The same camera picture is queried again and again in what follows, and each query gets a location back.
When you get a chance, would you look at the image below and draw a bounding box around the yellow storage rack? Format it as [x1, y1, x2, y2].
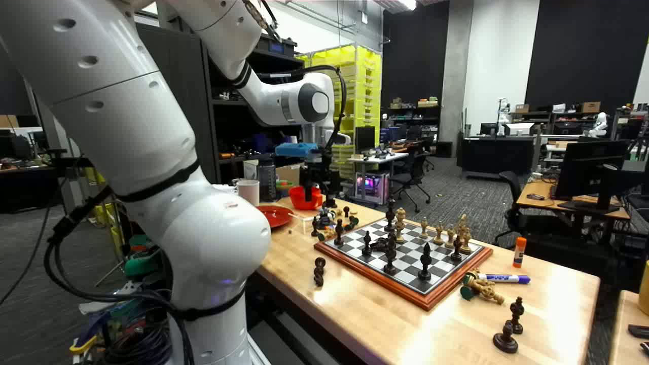
[303, 44, 383, 180]

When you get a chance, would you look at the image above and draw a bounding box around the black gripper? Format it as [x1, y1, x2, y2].
[300, 162, 332, 190]

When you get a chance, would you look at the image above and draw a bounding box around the black king chess piece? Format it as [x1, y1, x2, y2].
[383, 234, 397, 276]

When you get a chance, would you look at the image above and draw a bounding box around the black piece near edge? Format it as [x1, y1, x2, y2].
[508, 297, 526, 334]

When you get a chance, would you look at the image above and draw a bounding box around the red plastic bowl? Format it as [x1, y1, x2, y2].
[288, 184, 324, 210]

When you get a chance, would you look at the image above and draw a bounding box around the wooden office desk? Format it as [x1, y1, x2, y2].
[515, 179, 630, 222]

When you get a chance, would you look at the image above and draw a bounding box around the black pawn near edge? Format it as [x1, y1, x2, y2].
[493, 325, 518, 353]

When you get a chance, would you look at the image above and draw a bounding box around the red plate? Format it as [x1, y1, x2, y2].
[260, 204, 294, 229]

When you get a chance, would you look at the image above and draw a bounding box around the black computer monitor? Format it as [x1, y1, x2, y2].
[552, 140, 627, 204]

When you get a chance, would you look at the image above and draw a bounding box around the black front chess piece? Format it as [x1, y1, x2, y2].
[417, 244, 431, 282]

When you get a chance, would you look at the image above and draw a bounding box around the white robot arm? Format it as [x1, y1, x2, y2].
[0, 0, 332, 365]

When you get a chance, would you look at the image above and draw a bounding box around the fallen black chess piece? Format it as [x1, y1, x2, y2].
[314, 258, 327, 287]

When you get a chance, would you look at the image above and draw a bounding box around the wooden chess board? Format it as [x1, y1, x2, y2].
[314, 220, 493, 310]

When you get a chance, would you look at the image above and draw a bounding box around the blue marker pen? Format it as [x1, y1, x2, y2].
[487, 274, 531, 283]

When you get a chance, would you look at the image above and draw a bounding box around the fallen gold chess piece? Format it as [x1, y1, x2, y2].
[461, 274, 502, 304]

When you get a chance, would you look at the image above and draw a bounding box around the white cup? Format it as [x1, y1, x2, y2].
[233, 179, 260, 207]

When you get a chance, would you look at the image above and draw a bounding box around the orange glue stick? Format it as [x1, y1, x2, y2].
[513, 235, 527, 267]

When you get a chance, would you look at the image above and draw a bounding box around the black office chair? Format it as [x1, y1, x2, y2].
[495, 171, 547, 244]

